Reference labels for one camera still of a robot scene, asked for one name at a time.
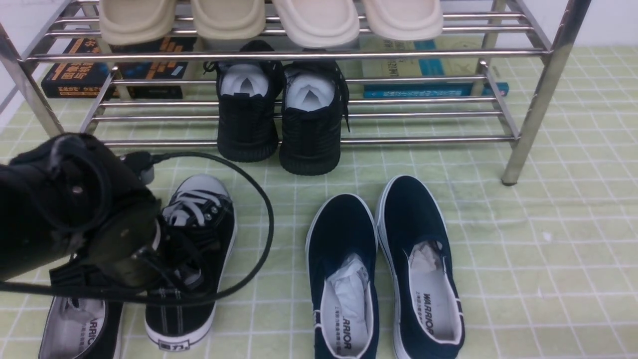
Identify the black cable loop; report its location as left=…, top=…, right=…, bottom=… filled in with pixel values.
left=0, top=151, right=275, bottom=306

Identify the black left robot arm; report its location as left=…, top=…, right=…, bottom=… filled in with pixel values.
left=1, top=133, right=196, bottom=294

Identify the right black knit shoe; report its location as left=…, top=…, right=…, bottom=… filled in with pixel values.
left=279, top=60, right=349, bottom=177

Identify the far-right cream slipper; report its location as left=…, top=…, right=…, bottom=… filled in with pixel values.
left=362, top=0, right=444, bottom=41

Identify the left navy slip-on shoe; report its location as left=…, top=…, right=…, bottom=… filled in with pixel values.
left=305, top=193, right=380, bottom=359

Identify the far-left beige slipper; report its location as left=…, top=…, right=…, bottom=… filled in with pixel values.
left=99, top=0, right=177, bottom=45

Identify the navy slip-on shoe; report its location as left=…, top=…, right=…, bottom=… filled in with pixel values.
left=375, top=175, right=466, bottom=359
left=305, top=193, right=380, bottom=359

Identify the stainless steel shoe rack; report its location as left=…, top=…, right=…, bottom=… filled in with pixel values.
left=1, top=0, right=590, bottom=186

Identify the blue and beige book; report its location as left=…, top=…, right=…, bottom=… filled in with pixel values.
left=358, top=35, right=482, bottom=98

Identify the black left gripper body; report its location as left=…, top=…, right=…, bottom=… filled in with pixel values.
left=82, top=199, right=196, bottom=293

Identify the black and orange book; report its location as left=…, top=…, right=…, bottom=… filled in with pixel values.
left=41, top=37, right=201, bottom=99

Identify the right navy slip-on shoe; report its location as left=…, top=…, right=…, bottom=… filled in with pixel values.
left=375, top=175, right=466, bottom=359

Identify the black canvas lace-up sneaker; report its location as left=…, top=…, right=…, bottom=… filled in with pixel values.
left=145, top=174, right=237, bottom=352
left=38, top=257, right=124, bottom=359

